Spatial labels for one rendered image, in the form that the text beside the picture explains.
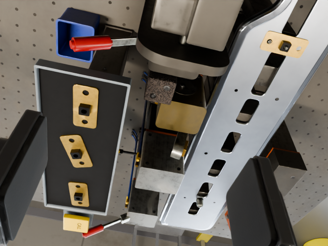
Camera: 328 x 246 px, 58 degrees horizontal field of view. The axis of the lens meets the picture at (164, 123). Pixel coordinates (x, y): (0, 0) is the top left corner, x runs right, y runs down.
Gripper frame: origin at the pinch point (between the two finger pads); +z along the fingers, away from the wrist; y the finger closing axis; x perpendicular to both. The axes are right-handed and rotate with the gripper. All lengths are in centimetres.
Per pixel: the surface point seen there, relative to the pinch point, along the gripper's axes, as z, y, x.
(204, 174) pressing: 45, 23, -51
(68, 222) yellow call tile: 29, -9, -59
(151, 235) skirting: 138, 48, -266
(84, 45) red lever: 29.6, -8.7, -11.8
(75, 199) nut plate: 28, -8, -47
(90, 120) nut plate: 28.5, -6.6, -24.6
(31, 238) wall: 116, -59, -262
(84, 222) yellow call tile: 29, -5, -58
